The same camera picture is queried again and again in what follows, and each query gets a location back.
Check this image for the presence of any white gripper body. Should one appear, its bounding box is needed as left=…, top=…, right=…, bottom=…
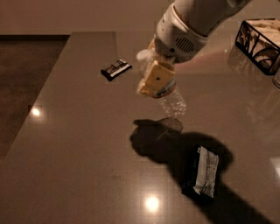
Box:
left=154, top=4, right=208, bottom=63

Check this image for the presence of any blue white snack packet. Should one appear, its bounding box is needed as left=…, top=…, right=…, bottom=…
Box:
left=182, top=145, right=220, bottom=200

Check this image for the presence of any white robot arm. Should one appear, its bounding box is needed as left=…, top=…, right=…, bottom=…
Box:
left=136, top=0, right=251, bottom=98

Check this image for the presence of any clear plastic water bottle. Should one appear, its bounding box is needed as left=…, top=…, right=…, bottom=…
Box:
left=136, top=48, right=186, bottom=118

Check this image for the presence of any small black snack bar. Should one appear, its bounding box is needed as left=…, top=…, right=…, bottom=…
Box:
left=101, top=59, right=132, bottom=81

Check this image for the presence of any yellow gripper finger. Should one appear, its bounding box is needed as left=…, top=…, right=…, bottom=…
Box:
left=147, top=38, right=156, bottom=53
left=137, top=60, right=176, bottom=98

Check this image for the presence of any black wire basket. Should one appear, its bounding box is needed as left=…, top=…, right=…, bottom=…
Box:
left=235, top=18, right=280, bottom=75

